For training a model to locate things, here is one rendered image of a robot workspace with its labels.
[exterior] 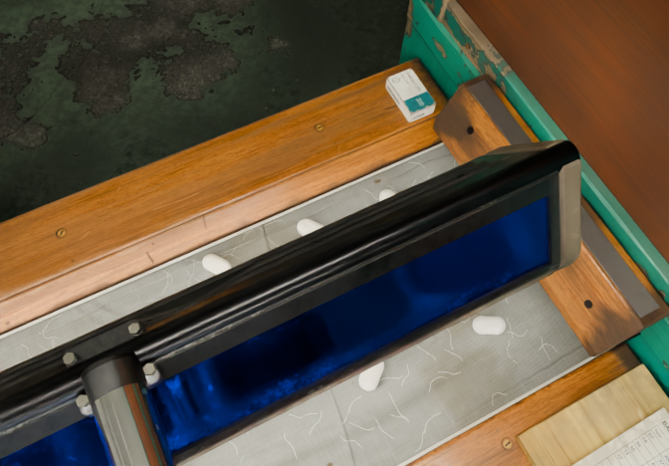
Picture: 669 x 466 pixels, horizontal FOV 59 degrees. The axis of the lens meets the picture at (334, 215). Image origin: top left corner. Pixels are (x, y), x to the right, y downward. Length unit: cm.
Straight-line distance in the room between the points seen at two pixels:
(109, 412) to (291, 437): 39
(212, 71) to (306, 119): 109
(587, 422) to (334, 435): 24
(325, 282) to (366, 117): 48
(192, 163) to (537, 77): 39
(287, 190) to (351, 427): 27
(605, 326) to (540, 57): 26
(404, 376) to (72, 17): 166
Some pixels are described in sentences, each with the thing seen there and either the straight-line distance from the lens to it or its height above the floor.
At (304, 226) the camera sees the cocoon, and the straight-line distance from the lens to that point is 66.
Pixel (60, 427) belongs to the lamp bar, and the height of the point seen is 110.
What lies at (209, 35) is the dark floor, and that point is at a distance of 189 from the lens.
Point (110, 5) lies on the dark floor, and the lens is 205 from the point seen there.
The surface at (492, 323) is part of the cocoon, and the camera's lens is 65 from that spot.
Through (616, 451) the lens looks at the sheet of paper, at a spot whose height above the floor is 78.
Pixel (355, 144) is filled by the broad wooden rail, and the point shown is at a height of 77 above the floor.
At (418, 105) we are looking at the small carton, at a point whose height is 79.
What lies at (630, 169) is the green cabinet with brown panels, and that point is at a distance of 58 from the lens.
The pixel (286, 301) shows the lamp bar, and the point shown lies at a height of 111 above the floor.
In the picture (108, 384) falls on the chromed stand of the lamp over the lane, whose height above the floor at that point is 112.
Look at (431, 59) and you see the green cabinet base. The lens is 78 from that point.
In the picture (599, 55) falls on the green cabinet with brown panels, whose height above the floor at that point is 98.
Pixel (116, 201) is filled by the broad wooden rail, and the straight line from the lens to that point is 71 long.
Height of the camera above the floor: 136
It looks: 64 degrees down
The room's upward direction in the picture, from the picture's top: 2 degrees clockwise
